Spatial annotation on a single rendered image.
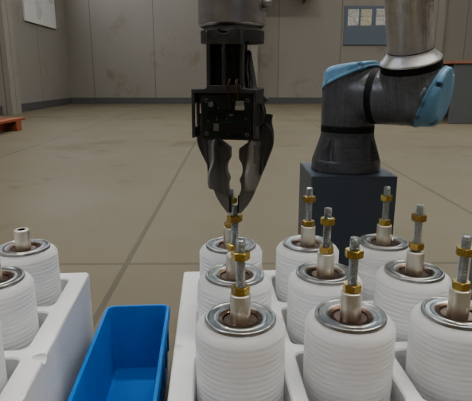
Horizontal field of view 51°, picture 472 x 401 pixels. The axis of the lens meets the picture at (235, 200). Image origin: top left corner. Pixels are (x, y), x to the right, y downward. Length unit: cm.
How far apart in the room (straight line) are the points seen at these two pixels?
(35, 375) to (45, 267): 20
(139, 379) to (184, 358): 30
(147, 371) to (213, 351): 42
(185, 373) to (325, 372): 16
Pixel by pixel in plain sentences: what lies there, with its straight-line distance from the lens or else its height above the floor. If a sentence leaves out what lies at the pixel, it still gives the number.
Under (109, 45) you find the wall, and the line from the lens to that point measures 1024.
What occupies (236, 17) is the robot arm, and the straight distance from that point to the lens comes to 55.
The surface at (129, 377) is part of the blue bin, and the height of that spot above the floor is 0.
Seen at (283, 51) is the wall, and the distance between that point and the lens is 1001.
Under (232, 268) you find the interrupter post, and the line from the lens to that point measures 63.
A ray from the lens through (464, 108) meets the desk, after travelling 606.
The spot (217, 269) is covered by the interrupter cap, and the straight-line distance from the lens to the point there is 66.
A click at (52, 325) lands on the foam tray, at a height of 18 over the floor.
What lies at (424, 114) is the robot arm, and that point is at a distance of 101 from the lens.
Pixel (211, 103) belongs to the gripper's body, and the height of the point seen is 47.
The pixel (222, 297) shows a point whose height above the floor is 24.
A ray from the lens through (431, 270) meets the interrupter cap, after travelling 70.
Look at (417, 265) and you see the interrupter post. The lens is 68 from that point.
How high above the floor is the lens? 50
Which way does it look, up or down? 14 degrees down
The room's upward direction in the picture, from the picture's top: straight up
